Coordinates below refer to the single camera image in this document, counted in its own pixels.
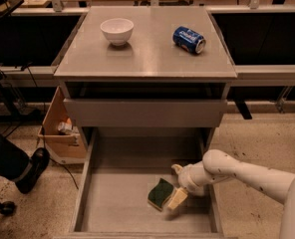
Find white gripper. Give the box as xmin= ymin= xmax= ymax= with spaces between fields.
xmin=166 ymin=162 xmax=211 ymax=211

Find blue soda can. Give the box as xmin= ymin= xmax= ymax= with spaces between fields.
xmin=172 ymin=26 xmax=206 ymax=54

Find black chair caster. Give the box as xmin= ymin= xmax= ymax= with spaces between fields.
xmin=0 ymin=201 xmax=16 ymax=216

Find white ceramic bowl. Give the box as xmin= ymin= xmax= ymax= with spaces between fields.
xmin=100 ymin=18 xmax=134 ymax=46

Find closed grey top drawer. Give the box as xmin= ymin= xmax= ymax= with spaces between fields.
xmin=64 ymin=99 xmax=227 ymax=127

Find black shoe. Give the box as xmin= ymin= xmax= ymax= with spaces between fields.
xmin=15 ymin=147 xmax=50 ymax=194

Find open grey middle drawer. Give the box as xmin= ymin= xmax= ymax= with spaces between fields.
xmin=54 ymin=128 xmax=227 ymax=239

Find dark trouser leg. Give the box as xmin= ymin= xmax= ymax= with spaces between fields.
xmin=0 ymin=133 xmax=32 ymax=182

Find green and yellow sponge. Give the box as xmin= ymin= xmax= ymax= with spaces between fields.
xmin=147 ymin=178 xmax=173 ymax=211

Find black floor cable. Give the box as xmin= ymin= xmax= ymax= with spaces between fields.
xmin=41 ymin=126 xmax=80 ymax=191

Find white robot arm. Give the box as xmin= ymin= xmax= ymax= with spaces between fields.
xmin=167 ymin=149 xmax=295 ymax=239

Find grey drawer cabinet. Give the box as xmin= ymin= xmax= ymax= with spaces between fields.
xmin=55 ymin=6 xmax=236 ymax=147

